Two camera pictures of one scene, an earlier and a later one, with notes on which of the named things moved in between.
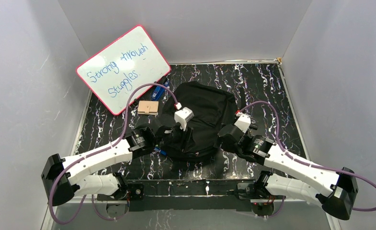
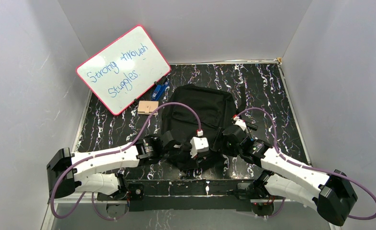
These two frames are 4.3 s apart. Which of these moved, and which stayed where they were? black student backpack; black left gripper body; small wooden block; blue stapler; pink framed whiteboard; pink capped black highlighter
Moved: black student backpack; black left gripper body
Stayed: pink framed whiteboard; blue stapler; pink capped black highlighter; small wooden block
